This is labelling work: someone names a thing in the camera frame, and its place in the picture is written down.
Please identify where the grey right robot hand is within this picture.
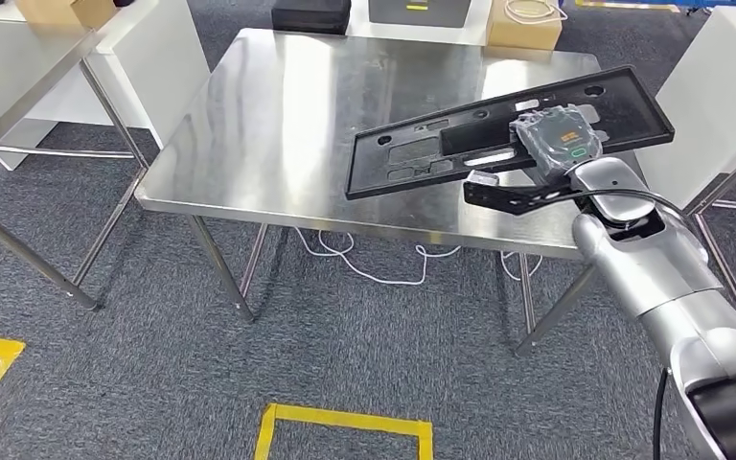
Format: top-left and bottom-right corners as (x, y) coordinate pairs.
(510, 104), (604, 185)

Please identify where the black plastic plate frame part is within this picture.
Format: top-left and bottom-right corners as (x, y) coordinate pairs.
(345, 65), (676, 202)

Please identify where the stainless steel workbench table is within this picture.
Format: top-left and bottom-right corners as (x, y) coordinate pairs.
(0, 22), (150, 312)
(685, 126), (736, 337)
(134, 28), (604, 357)

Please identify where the cardboard box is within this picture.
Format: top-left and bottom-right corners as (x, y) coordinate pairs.
(15, 0), (119, 30)
(485, 0), (569, 52)

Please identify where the yellow floor tape strip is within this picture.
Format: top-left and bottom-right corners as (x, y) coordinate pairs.
(574, 0), (680, 14)

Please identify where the white desk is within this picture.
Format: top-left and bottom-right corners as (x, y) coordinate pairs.
(634, 6), (736, 211)
(0, 0), (211, 173)

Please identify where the grey box with yellow label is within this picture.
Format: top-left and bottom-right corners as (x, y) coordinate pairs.
(367, 0), (471, 29)

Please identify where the black case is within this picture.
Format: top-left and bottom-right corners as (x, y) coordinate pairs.
(271, 0), (352, 36)

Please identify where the coiled pale cable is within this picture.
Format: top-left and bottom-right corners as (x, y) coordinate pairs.
(504, 0), (564, 27)

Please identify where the white floor cable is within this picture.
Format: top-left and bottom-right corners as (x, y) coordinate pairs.
(291, 227), (543, 287)

